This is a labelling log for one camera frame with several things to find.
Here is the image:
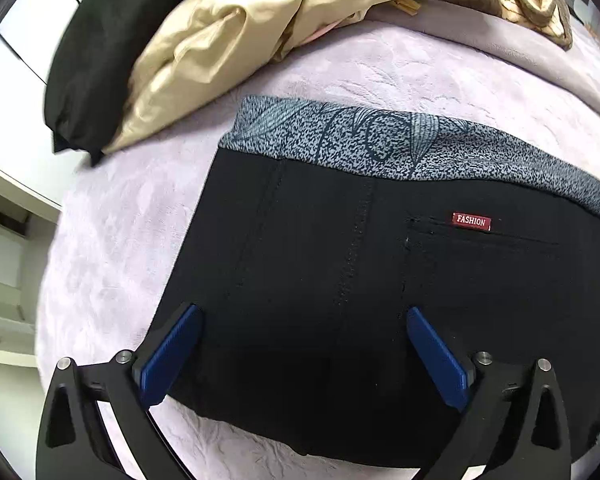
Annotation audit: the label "black pants with patterned waistband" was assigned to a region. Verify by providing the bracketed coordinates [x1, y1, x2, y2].
[167, 94, 600, 472]

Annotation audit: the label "lilac floral embossed blanket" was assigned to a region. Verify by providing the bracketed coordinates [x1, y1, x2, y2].
[32, 25, 600, 480]

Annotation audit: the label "white wardrobe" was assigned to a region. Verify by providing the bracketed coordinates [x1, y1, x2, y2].
[0, 0, 111, 91]

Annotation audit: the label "plain lilac blanket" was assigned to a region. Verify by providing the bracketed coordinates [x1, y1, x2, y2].
[365, 0, 600, 126]

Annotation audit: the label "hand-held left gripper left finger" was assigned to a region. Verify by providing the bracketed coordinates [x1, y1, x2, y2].
[35, 302, 203, 480]

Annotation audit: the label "brown striped fleece garment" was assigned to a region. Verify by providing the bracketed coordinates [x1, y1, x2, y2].
[450, 0, 576, 52]

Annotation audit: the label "beige jacket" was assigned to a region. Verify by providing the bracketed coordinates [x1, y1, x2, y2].
[102, 0, 518, 156]

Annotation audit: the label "white shelf unit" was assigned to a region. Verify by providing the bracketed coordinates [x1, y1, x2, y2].
[0, 155, 65, 376]

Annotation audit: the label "black garment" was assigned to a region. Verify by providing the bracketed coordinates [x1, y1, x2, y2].
[44, 0, 251, 167]

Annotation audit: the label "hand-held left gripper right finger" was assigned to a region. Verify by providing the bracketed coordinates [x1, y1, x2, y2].
[406, 306, 574, 480]

